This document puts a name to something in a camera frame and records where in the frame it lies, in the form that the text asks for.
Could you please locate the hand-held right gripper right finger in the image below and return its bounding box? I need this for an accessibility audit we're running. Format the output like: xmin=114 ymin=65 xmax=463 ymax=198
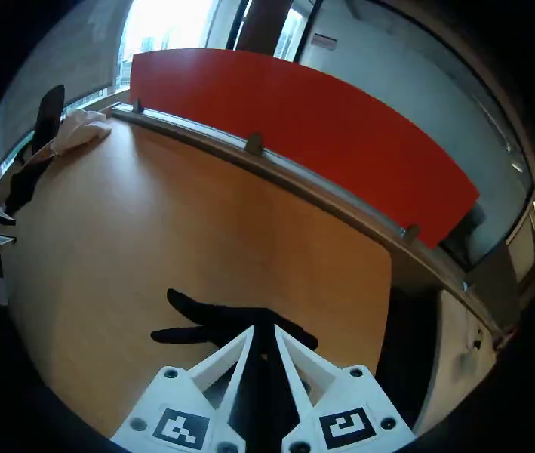
xmin=266 ymin=325 xmax=415 ymax=453

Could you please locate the heap of white towels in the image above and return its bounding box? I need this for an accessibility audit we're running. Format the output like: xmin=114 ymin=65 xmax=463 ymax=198
xmin=51 ymin=109 xmax=113 ymax=157

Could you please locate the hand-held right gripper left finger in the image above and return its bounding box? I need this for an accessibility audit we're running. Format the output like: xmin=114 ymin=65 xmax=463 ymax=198
xmin=109 ymin=325 xmax=264 ymax=453

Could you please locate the red desk screen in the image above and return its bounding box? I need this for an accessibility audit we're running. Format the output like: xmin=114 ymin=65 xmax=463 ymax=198
xmin=109 ymin=49 xmax=481 ymax=290

